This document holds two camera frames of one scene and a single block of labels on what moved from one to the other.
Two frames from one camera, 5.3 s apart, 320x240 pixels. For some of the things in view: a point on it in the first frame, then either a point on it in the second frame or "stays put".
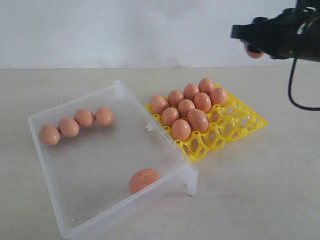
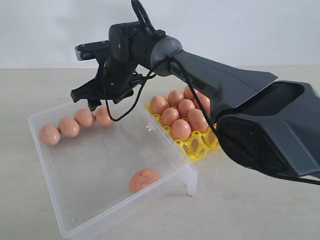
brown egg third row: (197, 120) stays put
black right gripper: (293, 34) -> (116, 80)
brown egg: (158, 104) stays put
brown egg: (174, 97) stays put
